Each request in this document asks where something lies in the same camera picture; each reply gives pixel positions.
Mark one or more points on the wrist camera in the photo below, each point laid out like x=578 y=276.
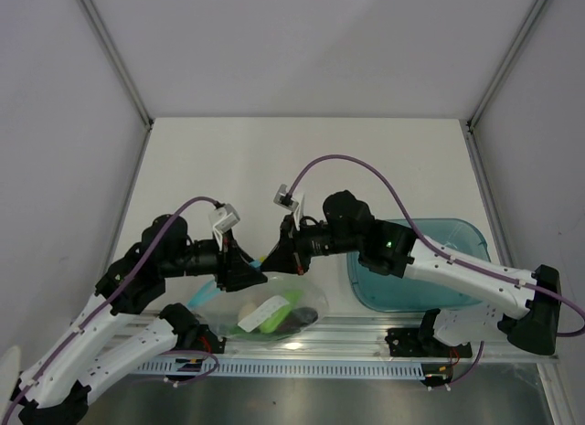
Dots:
x=294 y=203
x=222 y=220

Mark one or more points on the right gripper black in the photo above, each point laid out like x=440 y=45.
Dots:
x=289 y=256

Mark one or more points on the clear zip top bag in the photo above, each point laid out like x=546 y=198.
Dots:
x=220 y=310

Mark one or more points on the left frame post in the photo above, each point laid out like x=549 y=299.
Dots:
x=111 y=52

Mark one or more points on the white egg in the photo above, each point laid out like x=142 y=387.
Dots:
x=246 y=310

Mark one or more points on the green cucumber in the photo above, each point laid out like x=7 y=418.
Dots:
x=287 y=302

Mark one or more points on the aluminium rail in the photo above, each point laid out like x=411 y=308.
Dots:
x=360 y=338

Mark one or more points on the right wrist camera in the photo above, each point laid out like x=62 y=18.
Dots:
x=294 y=203

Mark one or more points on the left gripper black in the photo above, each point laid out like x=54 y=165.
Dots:
x=238 y=270

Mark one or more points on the white slotted cable duct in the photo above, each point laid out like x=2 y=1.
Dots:
x=275 y=368

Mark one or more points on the teal plastic tray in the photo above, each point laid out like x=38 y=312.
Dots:
x=389 y=294

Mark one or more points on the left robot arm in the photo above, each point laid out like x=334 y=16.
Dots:
x=61 y=385

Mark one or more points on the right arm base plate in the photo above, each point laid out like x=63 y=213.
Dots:
x=409 y=342

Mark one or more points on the frame post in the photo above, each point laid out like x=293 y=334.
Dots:
x=111 y=52
x=526 y=30

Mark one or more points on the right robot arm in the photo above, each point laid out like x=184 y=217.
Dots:
x=518 y=306

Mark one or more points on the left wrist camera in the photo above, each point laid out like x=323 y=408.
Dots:
x=222 y=220

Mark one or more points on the right frame post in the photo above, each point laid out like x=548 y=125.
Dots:
x=526 y=30

